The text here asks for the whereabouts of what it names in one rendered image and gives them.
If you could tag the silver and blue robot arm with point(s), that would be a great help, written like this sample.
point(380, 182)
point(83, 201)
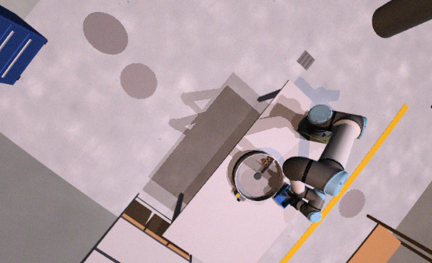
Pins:
point(326, 175)

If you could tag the blue open crate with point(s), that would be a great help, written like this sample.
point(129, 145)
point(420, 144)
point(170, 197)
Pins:
point(279, 197)

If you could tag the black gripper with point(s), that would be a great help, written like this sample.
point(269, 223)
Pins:
point(292, 200)

